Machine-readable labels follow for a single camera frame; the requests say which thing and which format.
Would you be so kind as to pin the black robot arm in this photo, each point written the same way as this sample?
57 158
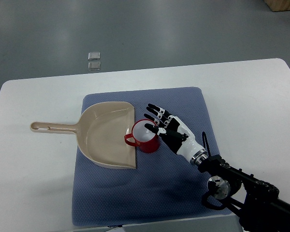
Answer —
254 201

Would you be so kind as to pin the beige plastic dustpan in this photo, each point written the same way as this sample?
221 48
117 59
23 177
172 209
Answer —
100 134

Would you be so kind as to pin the lower metal floor plate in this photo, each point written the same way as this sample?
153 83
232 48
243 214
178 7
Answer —
94 65

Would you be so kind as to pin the wooden box corner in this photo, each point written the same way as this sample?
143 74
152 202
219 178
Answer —
278 5

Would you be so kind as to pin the metal floor plate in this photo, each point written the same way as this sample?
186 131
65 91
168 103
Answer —
94 55
94 65

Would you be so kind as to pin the red cup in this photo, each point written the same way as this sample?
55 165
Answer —
143 138

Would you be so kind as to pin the upper metal floor plate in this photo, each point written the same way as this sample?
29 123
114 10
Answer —
94 55

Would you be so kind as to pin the blue textured mat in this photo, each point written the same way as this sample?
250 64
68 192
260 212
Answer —
164 185

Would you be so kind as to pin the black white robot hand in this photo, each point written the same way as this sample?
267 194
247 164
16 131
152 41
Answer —
175 134

